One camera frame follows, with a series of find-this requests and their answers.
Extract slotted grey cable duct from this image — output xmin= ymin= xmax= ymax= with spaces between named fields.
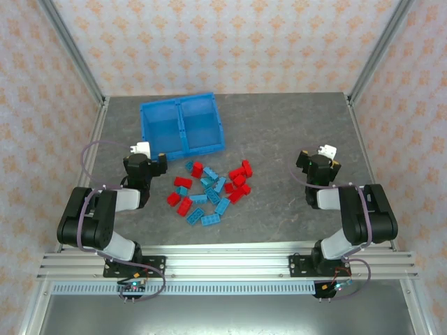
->
xmin=52 ymin=282 xmax=317 ymax=297

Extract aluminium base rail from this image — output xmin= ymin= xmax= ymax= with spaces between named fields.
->
xmin=36 ymin=244 xmax=419 ymax=280

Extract aluminium frame post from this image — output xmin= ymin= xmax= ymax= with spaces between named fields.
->
xmin=397 ymin=278 xmax=432 ymax=335
xmin=36 ymin=0 xmax=108 ymax=107
xmin=17 ymin=278 xmax=55 ymax=335
xmin=347 ymin=0 xmax=416 ymax=105

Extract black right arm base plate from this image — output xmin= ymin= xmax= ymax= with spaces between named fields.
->
xmin=288 ymin=253 xmax=351 ymax=279

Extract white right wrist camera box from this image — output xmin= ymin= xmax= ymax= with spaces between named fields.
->
xmin=317 ymin=143 xmax=339 ymax=161

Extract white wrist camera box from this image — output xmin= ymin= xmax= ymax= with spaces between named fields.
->
xmin=128 ymin=141 xmax=153 ymax=161
xmin=317 ymin=143 xmax=339 ymax=161

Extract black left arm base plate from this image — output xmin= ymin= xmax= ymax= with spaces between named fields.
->
xmin=103 ymin=255 xmax=168 ymax=279

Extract aluminium table side rail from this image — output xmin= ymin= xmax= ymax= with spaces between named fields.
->
xmin=54 ymin=97 xmax=111 ymax=254
xmin=344 ymin=96 xmax=401 ymax=252

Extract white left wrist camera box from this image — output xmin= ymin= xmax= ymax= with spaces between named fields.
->
xmin=128 ymin=141 xmax=153 ymax=161

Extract grey metal lower shelf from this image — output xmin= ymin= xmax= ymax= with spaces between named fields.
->
xmin=36 ymin=295 xmax=418 ymax=335

